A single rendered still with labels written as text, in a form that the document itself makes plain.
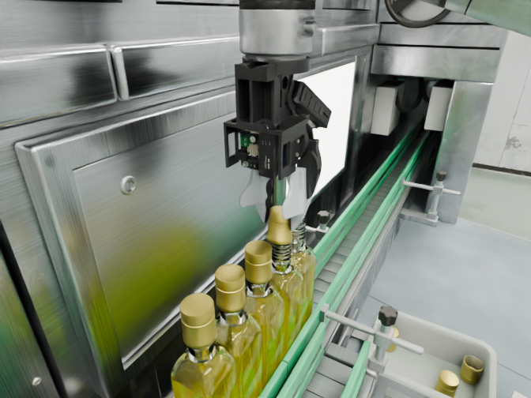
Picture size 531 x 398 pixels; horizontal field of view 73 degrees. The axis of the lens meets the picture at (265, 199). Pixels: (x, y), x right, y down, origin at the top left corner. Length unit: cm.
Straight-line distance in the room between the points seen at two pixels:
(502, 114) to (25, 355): 402
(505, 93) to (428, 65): 282
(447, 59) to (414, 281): 68
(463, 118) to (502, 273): 49
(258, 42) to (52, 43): 19
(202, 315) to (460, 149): 113
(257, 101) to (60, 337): 34
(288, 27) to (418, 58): 98
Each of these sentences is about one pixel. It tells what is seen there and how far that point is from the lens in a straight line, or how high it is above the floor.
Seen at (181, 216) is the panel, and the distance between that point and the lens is 52.
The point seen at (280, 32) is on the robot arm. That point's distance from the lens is 37.
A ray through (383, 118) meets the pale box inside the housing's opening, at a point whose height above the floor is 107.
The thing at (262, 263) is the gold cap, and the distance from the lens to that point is 45.
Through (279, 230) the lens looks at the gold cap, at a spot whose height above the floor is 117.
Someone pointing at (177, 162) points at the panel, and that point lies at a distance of 49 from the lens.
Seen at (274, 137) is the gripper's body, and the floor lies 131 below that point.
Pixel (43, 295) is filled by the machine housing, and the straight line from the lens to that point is 46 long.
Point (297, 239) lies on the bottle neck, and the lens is 55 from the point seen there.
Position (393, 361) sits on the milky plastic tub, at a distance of 88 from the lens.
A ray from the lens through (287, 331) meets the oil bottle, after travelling 57.
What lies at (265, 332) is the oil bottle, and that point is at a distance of 50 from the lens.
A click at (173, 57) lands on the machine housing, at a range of 47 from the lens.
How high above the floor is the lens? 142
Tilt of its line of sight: 27 degrees down
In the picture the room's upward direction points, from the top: straight up
